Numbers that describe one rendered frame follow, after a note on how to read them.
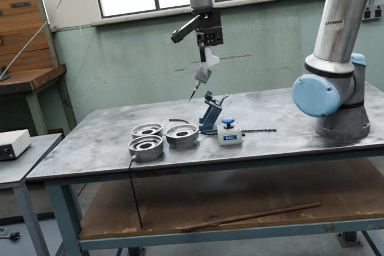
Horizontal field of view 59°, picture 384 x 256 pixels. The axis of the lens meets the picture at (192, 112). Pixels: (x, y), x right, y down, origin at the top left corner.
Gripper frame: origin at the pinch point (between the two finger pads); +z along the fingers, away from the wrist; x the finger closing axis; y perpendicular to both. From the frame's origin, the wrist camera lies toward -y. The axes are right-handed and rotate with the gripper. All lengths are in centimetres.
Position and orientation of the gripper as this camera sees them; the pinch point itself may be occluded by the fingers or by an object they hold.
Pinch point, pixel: (204, 71)
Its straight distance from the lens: 113.3
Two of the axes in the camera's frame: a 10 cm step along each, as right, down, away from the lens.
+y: 9.9, -1.2, -0.8
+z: 1.4, 9.4, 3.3
